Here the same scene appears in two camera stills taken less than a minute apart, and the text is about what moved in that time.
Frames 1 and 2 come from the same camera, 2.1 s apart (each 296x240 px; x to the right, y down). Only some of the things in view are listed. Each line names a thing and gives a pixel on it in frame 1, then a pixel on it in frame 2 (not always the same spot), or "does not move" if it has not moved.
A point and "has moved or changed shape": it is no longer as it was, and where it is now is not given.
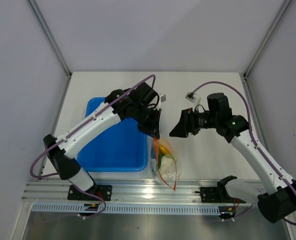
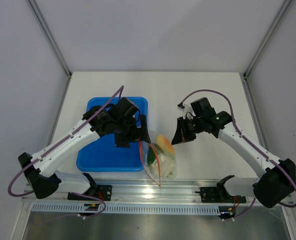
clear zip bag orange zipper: (165, 166) has moved or changed shape
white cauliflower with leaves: (167, 168) has moved or changed shape
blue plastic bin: (124, 148) does not move
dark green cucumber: (160, 156) → (151, 154)
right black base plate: (211, 195) does not move
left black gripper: (153, 128) → (140, 134)
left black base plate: (103, 191) does not move
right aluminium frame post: (268, 35) does not move
